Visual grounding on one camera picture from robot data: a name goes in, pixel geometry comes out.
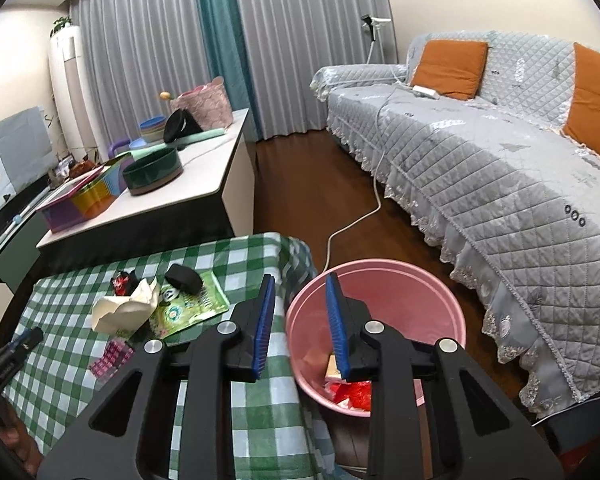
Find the white-topped coffee table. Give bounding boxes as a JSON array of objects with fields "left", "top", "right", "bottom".
[{"left": 36, "top": 106, "right": 258, "bottom": 273}]

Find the dark green round tray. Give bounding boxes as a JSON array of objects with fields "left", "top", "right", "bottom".
[{"left": 122, "top": 146, "right": 185, "bottom": 196}]

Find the grey printed television cover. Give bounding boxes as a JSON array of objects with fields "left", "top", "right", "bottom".
[{"left": 0, "top": 106, "right": 54, "bottom": 226}]

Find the white floor stand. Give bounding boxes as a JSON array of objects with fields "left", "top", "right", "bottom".
[{"left": 360, "top": 14, "right": 391, "bottom": 66}]

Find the colourful tin box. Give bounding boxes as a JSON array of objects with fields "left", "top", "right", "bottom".
[{"left": 36, "top": 152, "right": 133, "bottom": 234}]

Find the black hat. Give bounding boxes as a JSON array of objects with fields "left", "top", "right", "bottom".
[{"left": 163, "top": 108, "right": 203, "bottom": 143}]

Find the grey curtain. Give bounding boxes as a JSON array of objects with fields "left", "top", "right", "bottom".
[
  {"left": 68, "top": 0, "right": 215, "bottom": 156},
  {"left": 230, "top": 0, "right": 395, "bottom": 138}
]

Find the white power cable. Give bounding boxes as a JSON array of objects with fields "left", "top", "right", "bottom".
[{"left": 326, "top": 85, "right": 415, "bottom": 273}]

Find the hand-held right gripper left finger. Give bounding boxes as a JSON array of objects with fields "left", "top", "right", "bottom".
[{"left": 37, "top": 272, "right": 277, "bottom": 480}]

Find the pink blister pack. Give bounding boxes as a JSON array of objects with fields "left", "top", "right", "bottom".
[{"left": 88, "top": 340, "right": 135, "bottom": 378}]

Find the white standing air conditioner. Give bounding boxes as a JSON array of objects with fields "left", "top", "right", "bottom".
[{"left": 48, "top": 25, "right": 100, "bottom": 161}]

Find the orange cushion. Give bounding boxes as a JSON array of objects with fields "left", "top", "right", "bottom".
[
  {"left": 562, "top": 42, "right": 600, "bottom": 168},
  {"left": 410, "top": 39, "right": 490, "bottom": 101}
]

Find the pink fabric basket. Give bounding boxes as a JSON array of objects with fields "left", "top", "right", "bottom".
[{"left": 170, "top": 76, "right": 235, "bottom": 131}]

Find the mint green roll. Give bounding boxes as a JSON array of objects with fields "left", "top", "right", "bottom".
[{"left": 172, "top": 127, "right": 228, "bottom": 148}]

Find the green checked tablecloth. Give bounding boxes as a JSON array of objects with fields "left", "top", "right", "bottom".
[{"left": 0, "top": 232, "right": 338, "bottom": 480}]

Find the small red black wrapper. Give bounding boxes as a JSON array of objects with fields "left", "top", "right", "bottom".
[{"left": 110, "top": 270, "right": 136, "bottom": 297}]

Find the green printed packet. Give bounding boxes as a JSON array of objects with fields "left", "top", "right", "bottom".
[{"left": 150, "top": 270, "right": 231, "bottom": 338}]

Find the white paper food box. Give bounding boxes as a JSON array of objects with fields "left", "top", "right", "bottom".
[{"left": 90, "top": 280, "right": 161, "bottom": 336}]

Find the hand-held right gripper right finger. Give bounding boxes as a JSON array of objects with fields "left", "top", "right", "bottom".
[{"left": 325, "top": 271, "right": 566, "bottom": 480}]

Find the stack of coloured bowls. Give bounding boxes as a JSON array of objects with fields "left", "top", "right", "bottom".
[{"left": 140, "top": 116, "right": 168, "bottom": 143}]

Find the person's left hand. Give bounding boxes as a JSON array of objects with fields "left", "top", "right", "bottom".
[{"left": 0, "top": 404, "right": 45, "bottom": 477}]

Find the teal curtain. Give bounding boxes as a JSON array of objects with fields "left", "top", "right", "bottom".
[{"left": 192, "top": 0, "right": 265, "bottom": 141}]

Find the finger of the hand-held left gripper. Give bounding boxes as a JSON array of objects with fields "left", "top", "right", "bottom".
[{"left": 0, "top": 327, "right": 44, "bottom": 376}]

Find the brown figurine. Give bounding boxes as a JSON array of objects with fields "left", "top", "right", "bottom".
[{"left": 67, "top": 157, "right": 100, "bottom": 181}]

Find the red plastic bag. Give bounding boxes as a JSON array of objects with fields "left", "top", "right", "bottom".
[{"left": 325, "top": 380, "right": 375, "bottom": 408}]

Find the pink plastic bucket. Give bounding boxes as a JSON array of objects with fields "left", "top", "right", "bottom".
[{"left": 285, "top": 259, "right": 467, "bottom": 418}]

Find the purple plastic item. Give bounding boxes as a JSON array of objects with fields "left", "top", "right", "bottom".
[{"left": 107, "top": 137, "right": 133, "bottom": 161}]

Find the small black pouch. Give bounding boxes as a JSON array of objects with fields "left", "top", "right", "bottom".
[{"left": 165, "top": 263, "right": 204, "bottom": 294}]

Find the black television stand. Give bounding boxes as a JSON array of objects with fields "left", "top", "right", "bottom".
[{"left": 0, "top": 180, "right": 50, "bottom": 291}]

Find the grey quilted sofa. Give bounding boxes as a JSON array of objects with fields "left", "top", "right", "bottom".
[{"left": 310, "top": 30, "right": 600, "bottom": 416}]

